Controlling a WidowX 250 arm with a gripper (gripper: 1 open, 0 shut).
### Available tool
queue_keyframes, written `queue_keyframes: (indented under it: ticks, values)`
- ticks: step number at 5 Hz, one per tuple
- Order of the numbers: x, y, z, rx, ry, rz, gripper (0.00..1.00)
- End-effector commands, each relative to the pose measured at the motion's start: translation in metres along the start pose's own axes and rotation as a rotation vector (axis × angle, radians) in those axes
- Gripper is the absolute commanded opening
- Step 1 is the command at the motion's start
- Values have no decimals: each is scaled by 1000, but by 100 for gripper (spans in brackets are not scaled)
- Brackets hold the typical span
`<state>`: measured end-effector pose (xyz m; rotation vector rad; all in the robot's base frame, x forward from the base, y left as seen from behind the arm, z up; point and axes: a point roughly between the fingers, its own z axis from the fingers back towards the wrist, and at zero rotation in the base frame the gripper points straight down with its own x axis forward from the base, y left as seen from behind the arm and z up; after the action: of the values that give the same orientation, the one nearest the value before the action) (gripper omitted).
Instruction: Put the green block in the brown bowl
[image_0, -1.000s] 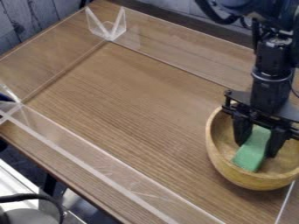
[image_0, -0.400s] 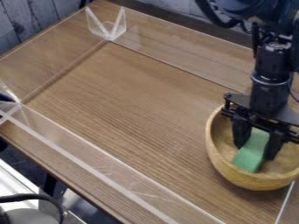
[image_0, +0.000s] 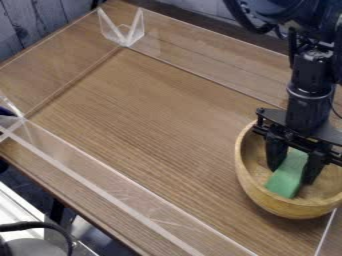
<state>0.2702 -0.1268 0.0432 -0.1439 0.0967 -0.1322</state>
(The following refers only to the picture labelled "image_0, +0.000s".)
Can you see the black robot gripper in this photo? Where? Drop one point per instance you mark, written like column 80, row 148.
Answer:
column 300, row 127

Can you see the green rectangular block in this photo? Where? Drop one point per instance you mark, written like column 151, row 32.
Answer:
column 284, row 181

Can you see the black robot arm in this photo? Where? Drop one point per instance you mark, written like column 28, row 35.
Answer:
column 314, row 36

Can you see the brown wooden bowl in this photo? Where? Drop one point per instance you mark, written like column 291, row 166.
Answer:
column 315, row 199

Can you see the clear acrylic front barrier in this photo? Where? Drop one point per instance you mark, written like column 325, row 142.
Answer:
column 124, row 208

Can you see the clear acrylic corner bracket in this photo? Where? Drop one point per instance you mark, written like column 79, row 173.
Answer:
column 121, row 34

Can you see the grey metal bracket with screw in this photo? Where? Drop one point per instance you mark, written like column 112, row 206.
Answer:
column 57, row 240

